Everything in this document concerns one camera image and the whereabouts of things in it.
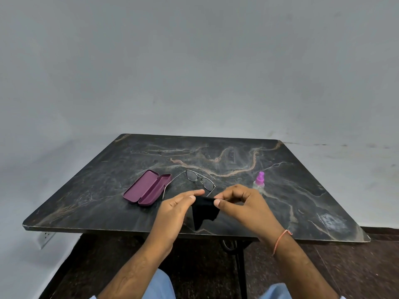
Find person's left hand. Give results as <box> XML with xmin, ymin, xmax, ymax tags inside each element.
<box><xmin>148</xmin><ymin>189</ymin><xmax>206</xmax><ymax>247</ymax></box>

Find person's right hand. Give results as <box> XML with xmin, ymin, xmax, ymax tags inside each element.
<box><xmin>214</xmin><ymin>184</ymin><xmax>286</xmax><ymax>244</ymax></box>

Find black cleaning cloth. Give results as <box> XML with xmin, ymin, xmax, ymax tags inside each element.
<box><xmin>191</xmin><ymin>196</ymin><xmax>220</xmax><ymax>232</ymax></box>

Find person's left forearm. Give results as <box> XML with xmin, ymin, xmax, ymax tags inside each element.
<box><xmin>97</xmin><ymin>240</ymin><xmax>174</xmax><ymax>299</ymax></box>

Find person's right forearm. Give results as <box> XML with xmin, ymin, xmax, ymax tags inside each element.
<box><xmin>261</xmin><ymin>230</ymin><xmax>340</xmax><ymax>299</ymax></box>

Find clear spray bottle pink cap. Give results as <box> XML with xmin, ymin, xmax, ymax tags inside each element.
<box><xmin>252</xmin><ymin>171</ymin><xmax>266</xmax><ymax>194</ymax></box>

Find open purple glasses case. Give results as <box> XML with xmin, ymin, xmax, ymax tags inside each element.
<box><xmin>123</xmin><ymin>169</ymin><xmax>172</xmax><ymax>206</ymax></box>

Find orange thread wristband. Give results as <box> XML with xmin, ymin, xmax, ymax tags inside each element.
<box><xmin>272</xmin><ymin>229</ymin><xmax>293</xmax><ymax>257</ymax></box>

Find light blue trousers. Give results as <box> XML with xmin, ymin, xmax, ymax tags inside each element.
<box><xmin>142</xmin><ymin>268</ymin><xmax>294</xmax><ymax>299</ymax></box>

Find metal frame eyeglasses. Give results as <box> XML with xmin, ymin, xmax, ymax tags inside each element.
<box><xmin>161</xmin><ymin>170</ymin><xmax>216</xmax><ymax>200</ymax></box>

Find black metal table frame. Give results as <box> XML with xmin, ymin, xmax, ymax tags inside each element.
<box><xmin>218</xmin><ymin>238</ymin><xmax>254</xmax><ymax>299</ymax></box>

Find white wall socket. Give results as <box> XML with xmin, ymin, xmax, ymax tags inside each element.
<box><xmin>39</xmin><ymin>232</ymin><xmax>57</xmax><ymax>250</ymax></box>

